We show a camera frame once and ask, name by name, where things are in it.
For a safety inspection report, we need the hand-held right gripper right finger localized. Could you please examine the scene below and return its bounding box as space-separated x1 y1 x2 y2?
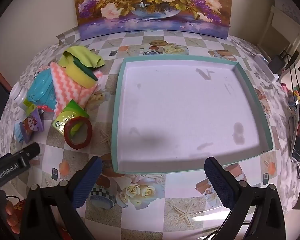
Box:
204 157 287 240

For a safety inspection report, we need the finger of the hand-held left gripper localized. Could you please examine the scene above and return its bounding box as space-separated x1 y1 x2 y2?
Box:
19 142 41 166

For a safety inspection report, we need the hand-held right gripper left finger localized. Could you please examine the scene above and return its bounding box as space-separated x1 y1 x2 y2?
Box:
19 156 103 240

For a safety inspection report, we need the purple cartoon tissue packet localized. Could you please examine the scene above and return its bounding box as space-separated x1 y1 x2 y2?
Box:
19 114 45 140

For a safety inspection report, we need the red tape roll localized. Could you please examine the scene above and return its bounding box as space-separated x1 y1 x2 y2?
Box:
64 117 93 150

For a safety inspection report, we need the green tissue packet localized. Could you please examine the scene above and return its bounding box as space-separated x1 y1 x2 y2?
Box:
52 100 90 135

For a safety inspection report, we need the pink white zigzag cloth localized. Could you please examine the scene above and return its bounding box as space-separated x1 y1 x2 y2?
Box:
49 62 103 117

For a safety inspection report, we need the teal shallow tray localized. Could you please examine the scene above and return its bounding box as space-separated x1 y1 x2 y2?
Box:
111 55 274 174

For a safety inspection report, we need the yellow sponge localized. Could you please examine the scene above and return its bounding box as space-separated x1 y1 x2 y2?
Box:
66 57 99 88

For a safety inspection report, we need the green cloth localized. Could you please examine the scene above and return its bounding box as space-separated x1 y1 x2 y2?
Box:
59 46 106 69

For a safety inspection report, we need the person's left hand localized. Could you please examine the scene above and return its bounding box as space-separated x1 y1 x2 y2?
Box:
5 200 22 234

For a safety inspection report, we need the white plastic jar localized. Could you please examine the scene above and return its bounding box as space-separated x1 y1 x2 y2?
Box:
10 84 29 105

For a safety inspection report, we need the teal plastic toy box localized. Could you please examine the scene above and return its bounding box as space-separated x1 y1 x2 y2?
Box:
27 69 58 112

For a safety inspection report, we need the printed checkered tablecloth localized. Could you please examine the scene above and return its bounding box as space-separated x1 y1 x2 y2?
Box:
0 29 300 240

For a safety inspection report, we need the pile of colourful small things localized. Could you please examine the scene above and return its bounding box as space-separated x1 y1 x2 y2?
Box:
280 82 300 110

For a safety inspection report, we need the white power bank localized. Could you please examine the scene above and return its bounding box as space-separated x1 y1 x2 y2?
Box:
252 54 280 82

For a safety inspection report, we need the black charger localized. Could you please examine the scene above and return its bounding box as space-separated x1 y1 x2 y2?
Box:
268 55 288 74

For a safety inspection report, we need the white furniture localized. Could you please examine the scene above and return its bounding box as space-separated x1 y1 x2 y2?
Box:
257 5 300 63

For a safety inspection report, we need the floral painting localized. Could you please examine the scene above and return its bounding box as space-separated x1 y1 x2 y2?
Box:
73 0 233 40

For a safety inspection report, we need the black cable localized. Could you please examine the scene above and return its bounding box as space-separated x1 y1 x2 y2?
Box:
280 50 300 115

